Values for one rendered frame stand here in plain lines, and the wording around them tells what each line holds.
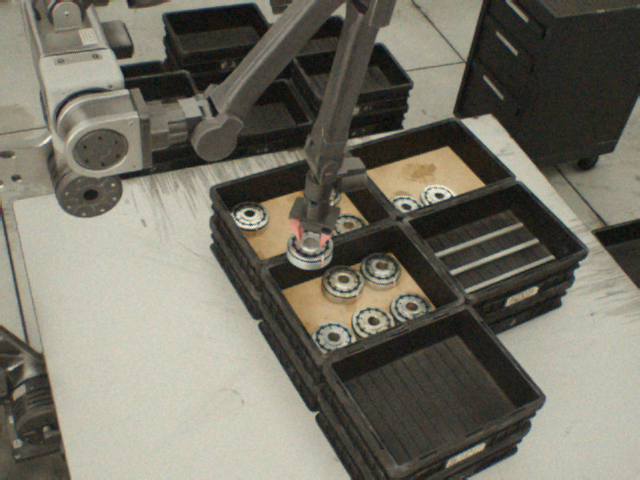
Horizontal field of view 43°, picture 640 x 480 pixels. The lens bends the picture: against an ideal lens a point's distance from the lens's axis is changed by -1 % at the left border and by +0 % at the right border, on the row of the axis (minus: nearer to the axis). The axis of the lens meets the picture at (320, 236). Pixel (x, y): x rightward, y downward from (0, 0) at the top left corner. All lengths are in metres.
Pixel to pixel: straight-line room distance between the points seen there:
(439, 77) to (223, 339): 2.55
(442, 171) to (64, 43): 1.26
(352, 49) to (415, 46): 3.05
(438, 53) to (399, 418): 2.95
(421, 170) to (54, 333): 1.11
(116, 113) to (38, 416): 1.14
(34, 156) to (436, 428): 1.06
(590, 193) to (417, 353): 2.07
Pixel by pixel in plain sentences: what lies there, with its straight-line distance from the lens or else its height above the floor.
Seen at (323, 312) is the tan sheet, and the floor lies 0.83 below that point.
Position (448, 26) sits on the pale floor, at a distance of 4.78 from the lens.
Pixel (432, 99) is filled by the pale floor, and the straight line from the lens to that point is 4.17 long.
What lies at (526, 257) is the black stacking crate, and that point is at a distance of 2.27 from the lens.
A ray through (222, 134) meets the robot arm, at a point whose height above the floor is 1.45.
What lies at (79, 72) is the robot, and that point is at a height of 1.53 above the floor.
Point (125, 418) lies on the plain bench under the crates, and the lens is 1.98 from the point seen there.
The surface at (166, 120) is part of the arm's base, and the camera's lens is 1.46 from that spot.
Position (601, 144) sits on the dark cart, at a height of 0.19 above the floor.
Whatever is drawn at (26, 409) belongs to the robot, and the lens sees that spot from 2.38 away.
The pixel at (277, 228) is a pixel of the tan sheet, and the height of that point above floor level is 0.83.
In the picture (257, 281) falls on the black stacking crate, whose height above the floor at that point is 0.85.
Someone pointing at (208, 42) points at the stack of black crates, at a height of 0.49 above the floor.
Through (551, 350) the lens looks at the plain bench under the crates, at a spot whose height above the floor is 0.70.
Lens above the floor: 2.38
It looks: 45 degrees down
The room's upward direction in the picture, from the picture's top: 8 degrees clockwise
